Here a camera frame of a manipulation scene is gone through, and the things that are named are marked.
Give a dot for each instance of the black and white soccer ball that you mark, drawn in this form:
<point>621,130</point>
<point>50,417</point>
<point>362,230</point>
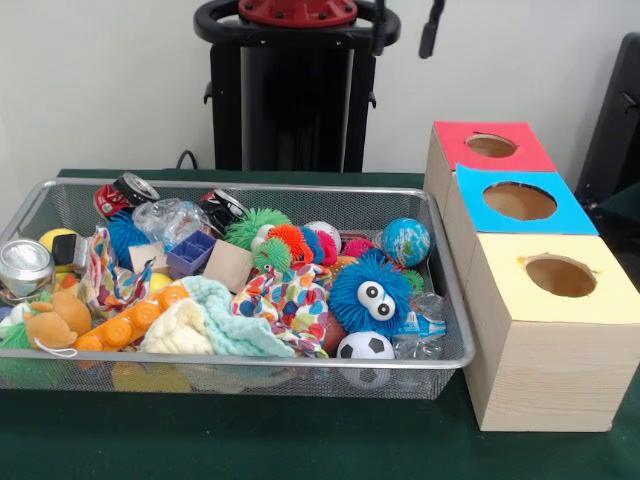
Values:
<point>365,345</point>

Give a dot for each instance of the large green spiky ball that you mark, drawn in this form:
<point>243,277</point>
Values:
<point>15,335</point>

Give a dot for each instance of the blue globe ball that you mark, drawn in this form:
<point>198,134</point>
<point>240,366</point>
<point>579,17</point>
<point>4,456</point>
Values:
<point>406,242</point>

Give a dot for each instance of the orange plush toy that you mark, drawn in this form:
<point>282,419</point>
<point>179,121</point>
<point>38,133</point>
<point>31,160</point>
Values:
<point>55,320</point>

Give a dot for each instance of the cream yellow cloth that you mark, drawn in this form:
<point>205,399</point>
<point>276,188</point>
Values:
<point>170,330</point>

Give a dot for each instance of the mint green cloth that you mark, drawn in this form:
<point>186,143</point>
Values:
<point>230,320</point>

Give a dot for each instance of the orange building block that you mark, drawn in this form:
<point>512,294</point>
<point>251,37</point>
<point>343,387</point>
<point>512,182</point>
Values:
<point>115,330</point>

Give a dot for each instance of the silver metal can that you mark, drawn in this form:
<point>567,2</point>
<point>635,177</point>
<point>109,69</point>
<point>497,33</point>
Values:
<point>25,265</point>

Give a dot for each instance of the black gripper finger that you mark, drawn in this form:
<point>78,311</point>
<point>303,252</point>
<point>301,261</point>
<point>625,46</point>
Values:
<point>381,20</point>
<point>431,30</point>

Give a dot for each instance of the blue spiky ball with eyes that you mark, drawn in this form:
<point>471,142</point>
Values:
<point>350,295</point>

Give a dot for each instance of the black upright panel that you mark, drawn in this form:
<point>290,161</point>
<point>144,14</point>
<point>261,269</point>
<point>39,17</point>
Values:
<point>612,125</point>

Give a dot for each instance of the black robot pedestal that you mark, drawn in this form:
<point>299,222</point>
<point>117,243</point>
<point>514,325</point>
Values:
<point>295,110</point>

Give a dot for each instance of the wooden box with three holes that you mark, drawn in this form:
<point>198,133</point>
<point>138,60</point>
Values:
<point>550,380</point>

